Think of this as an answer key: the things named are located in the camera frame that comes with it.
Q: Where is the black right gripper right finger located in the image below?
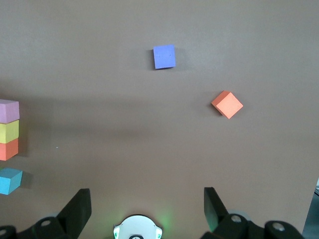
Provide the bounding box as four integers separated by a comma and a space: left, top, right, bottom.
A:
203, 186, 250, 239

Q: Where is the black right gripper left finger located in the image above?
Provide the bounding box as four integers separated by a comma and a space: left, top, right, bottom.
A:
32, 188, 92, 239

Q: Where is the light blue foam cube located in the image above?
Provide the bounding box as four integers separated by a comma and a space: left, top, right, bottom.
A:
0, 167, 23, 195

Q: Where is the orange foam cube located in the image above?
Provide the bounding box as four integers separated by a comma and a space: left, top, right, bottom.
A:
0, 138, 19, 161
211, 90, 244, 120

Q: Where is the yellow foam cube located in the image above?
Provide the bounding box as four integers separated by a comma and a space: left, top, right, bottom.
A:
0, 119, 20, 144

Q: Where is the light pink foam cube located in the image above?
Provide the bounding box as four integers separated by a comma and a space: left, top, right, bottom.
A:
0, 99, 20, 124

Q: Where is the purple foam cube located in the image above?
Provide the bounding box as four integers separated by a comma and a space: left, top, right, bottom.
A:
153, 44, 176, 70

